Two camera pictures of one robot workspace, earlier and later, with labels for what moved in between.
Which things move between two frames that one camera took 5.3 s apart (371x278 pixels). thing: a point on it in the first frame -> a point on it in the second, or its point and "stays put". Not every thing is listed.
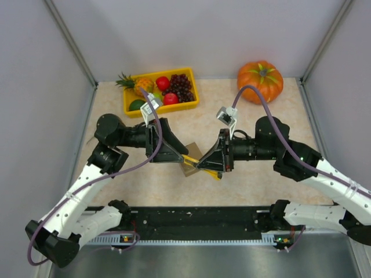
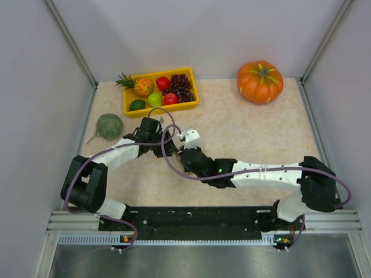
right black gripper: [219, 159] -> [186, 169]
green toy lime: [135, 105] stays put
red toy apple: [170, 98] stays put
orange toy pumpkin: [264, 77] stays put
